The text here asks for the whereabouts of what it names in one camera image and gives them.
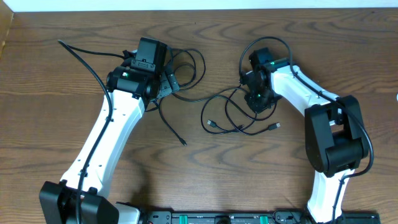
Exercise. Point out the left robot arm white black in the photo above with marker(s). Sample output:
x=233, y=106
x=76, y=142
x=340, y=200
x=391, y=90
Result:
x=139, y=74

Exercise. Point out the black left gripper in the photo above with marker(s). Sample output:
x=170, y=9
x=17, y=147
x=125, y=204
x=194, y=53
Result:
x=170, y=84

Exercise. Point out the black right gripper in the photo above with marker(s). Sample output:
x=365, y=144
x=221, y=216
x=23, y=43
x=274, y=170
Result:
x=249, y=98

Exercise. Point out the black base rail green clamps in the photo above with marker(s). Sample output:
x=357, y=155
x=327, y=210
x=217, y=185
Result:
x=224, y=217

